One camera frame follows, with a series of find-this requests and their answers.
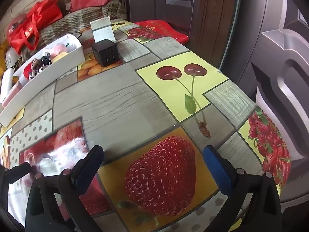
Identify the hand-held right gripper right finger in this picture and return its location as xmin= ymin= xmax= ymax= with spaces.
xmin=202 ymin=145 xmax=283 ymax=232

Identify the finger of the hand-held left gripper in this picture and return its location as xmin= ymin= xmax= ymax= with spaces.
xmin=0 ymin=162 xmax=33 ymax=223

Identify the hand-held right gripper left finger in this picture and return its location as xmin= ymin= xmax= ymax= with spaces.
xmin=25 ymin=145 xmax=105 ymax=232

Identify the white cardboard box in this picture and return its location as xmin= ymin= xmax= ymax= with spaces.
xmin=0 ymin=33 xmax=85 ymax=128

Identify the fruit print tablecloth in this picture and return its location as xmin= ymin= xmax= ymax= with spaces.
xmin=0 ymin=20 xmax=292 ymax=232

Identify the pink box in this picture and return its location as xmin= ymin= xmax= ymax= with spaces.
xmin=2 ymin=81 xmax=21 ymax=107

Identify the white bottle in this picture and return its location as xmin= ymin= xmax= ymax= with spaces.
xmin=0 ymin=68 xmax=14 ymax=103

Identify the black and white print scrunchie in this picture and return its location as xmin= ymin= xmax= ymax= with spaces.
xmin=28 ymin=55 xmax=52 ymax=80

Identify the white helmet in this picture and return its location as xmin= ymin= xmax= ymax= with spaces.
xmin=4 ymin=47 xmax=18 ymax=69

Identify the yellow sponge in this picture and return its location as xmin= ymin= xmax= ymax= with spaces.
xmin=52 ymin=52 xmax=69 ymax=62

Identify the black power adapter cube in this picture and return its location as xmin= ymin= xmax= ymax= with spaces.
xmin=91 ymin=39 xmax=123 ymax=67

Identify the pink fluffy plush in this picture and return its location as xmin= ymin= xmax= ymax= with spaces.
xmin=49 ymin=43 xmax=69 ymax=58

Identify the grey panelled door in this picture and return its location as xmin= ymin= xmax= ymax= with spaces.
xmin=217 ymin=0 xmax=309 ymax=206

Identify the grey phone stand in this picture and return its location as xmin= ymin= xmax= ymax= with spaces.
xmin=90 ymin=16 xmax=117 ymax=44

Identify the plaid blanket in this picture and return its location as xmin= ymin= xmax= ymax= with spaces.
xmin=20 ymin=0 xmax=127 ymax=61

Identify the pink round helmet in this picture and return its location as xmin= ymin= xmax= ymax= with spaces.
xmin=7 ymin=14 xmax=28 ymax=37

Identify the red tote bag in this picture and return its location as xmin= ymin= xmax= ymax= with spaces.
xmin=7 ymin=0 xmax=64 ymax=55

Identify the dark panelled door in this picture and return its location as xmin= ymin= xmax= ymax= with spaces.
xmin=127 ymin=0 xmax=202 ymax=45

